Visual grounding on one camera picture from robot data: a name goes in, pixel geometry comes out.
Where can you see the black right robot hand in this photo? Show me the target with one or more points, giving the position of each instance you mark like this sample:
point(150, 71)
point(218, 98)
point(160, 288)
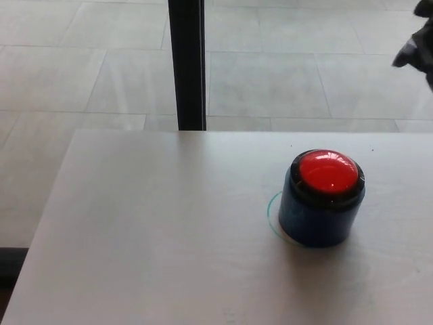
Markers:
point(419, 50)

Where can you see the red dome button blue base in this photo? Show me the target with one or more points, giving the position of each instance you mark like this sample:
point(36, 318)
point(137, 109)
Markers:
point(328, 176)

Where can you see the black vertical metal post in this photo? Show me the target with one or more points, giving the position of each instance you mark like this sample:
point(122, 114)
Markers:
point(188, 64)

